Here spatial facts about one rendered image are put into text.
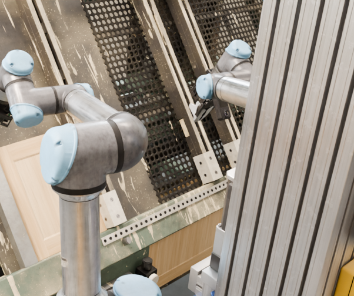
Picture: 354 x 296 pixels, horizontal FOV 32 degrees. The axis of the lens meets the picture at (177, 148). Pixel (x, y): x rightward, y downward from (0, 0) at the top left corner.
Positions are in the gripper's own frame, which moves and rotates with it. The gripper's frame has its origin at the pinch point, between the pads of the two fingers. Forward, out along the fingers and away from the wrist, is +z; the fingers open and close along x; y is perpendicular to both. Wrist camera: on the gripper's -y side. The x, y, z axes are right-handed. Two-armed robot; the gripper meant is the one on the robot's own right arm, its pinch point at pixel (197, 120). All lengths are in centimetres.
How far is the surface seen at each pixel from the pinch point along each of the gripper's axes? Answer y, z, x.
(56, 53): 51, 11, 25
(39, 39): 58, 10, 29
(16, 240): -1, 37, 64
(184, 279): -22, 137, -59
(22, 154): 24, 29, 50
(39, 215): 4, 38, 52
